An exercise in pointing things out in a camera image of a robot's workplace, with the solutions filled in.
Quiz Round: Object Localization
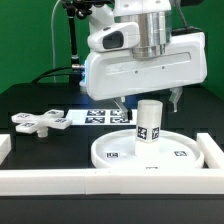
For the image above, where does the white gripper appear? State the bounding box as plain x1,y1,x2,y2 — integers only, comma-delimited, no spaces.
85,32,207,121

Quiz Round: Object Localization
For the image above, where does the white marker sheet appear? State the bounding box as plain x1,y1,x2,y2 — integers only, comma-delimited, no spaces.
66,109,137,126

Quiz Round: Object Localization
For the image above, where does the white round table top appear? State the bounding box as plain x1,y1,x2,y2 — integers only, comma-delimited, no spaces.
91,129,204,170

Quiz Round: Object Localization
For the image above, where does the black cable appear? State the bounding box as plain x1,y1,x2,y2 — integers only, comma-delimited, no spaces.
31,65,75,84

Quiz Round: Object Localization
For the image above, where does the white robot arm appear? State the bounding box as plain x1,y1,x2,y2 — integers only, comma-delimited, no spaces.
85,0,207,120

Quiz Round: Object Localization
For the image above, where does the white U-shaped fence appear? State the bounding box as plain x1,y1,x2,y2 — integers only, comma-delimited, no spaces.
0,133,224,196

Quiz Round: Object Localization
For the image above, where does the white cross-shaped table base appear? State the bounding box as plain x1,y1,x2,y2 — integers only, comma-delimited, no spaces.
11,109,72,138

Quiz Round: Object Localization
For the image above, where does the grey cable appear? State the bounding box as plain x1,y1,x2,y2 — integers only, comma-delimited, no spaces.
50,0,63,84

